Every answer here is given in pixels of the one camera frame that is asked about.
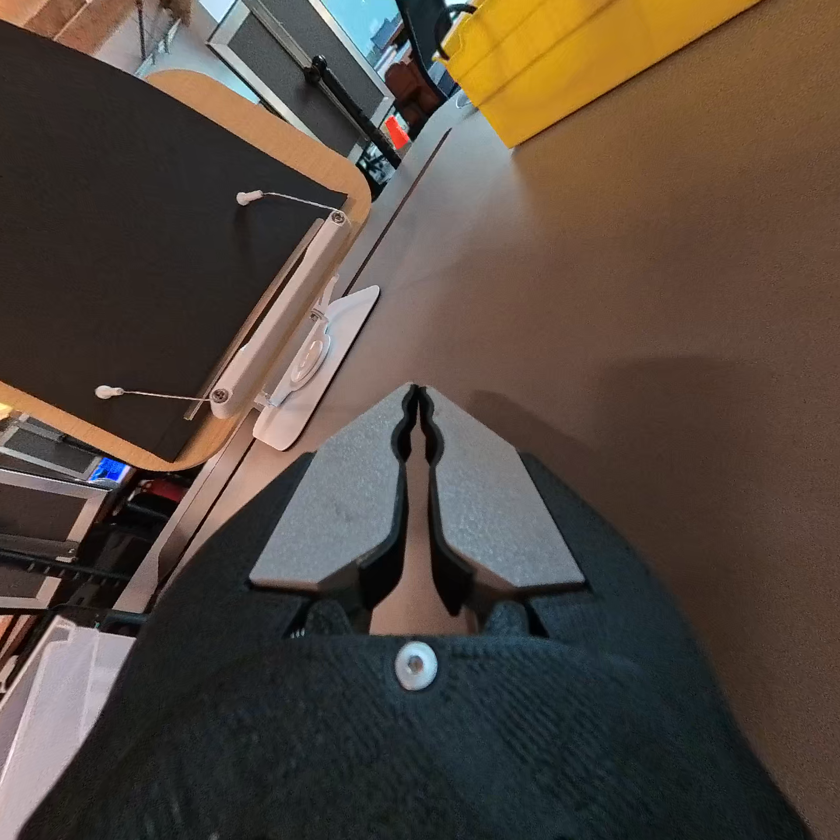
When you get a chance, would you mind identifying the wooden book stand board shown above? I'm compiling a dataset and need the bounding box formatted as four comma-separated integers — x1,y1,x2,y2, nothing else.
0,69,372,473

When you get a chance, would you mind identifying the grey metal rack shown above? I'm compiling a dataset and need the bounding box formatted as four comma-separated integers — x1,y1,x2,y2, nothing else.
0,416,140,614

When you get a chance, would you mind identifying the white-tipped wire page holder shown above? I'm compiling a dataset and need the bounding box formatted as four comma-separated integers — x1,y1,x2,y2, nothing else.
236,189,347,222
94,385,228,404

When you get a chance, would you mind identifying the white panel clamp bracket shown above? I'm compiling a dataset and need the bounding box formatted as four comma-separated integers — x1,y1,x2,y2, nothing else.
209,210,382,453

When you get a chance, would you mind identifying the grey desk partition panel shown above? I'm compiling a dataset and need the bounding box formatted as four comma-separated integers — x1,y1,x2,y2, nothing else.
206,0,396,142

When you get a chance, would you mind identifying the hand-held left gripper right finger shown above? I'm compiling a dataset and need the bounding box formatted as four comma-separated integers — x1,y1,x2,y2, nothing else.
419,386,586,616

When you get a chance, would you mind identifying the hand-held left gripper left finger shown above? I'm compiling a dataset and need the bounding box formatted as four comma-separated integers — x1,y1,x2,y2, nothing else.
248,382,421,589

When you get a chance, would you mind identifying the black pole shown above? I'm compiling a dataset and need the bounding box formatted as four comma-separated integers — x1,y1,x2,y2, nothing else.
304,55,403,169

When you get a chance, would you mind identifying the yellow plastic bin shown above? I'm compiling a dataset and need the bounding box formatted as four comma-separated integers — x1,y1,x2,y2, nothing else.
433,0,765,148

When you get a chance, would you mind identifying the black office chair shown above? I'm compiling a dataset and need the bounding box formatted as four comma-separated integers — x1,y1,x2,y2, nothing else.
396,0,475,65

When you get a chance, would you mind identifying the clear plastic box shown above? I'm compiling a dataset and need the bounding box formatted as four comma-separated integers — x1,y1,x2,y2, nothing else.
0,613,143,840

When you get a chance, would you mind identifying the black sheet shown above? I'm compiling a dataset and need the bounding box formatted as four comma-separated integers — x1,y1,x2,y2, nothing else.
0,20,350,464

